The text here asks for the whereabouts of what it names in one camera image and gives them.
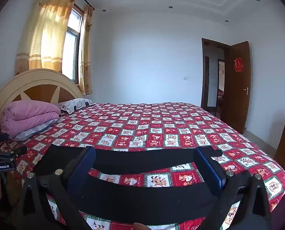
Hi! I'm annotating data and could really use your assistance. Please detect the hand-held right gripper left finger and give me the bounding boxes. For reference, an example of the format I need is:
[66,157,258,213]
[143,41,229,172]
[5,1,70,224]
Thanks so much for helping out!
[15,146,96,230]

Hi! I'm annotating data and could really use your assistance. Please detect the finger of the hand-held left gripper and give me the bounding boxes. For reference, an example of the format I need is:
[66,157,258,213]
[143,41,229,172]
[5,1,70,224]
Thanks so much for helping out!
[9,146,28,160]

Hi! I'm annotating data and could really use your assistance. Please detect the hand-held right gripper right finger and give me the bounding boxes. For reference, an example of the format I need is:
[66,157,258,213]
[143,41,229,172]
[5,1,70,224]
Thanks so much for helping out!
[194,147,272,230]

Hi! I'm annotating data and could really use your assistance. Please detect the black pants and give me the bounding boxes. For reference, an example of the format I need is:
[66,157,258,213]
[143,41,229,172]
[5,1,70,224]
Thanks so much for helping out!
[35,144,244,218]

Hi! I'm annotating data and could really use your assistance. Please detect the grey patterned pillow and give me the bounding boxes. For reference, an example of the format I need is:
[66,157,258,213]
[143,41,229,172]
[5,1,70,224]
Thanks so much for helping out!
[9,118,59,142]

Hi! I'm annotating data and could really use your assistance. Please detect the pink folded quilt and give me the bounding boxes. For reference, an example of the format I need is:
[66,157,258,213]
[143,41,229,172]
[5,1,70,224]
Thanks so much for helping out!
[1,100,61,138]

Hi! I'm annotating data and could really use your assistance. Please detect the white patterned pillow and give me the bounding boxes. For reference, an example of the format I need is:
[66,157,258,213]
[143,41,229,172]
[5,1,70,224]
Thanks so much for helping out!
[54,98,95,115]

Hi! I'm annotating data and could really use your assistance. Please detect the red printed bed sheet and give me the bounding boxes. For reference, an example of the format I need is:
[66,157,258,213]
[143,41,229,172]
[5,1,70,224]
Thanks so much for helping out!
[0,102,285,230]

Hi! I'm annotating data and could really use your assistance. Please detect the cream wooden headboard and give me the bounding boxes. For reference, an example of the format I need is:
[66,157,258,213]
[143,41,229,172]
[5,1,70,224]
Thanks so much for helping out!
[0,68,84,135]

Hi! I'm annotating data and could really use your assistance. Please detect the brown wooden door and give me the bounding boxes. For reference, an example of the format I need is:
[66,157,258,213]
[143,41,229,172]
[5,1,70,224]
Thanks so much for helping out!
[223,41,251,135]

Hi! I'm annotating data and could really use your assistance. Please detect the red paper door decoration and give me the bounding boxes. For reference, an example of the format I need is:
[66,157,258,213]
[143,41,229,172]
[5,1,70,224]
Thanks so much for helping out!
[234,57,244,73]

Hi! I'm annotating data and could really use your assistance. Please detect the narrow yellow curtain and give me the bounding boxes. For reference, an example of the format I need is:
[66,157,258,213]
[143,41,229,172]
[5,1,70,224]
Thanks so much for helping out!
[78,5,95,96]

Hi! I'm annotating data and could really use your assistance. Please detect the window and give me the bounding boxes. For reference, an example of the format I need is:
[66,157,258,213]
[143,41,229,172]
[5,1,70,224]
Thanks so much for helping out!
[61,3,85,85]

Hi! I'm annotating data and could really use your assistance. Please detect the wide yellow curtain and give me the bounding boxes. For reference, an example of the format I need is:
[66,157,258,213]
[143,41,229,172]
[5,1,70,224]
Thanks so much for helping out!
[14,0,78,76]

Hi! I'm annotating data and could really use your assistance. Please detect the wooden bed frame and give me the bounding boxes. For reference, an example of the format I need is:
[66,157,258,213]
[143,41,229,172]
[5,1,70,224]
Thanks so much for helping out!
[0,170,24,208]

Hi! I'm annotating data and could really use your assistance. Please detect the brown door frame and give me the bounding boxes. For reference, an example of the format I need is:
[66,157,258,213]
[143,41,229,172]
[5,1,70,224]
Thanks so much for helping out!
[201,38,231,119]

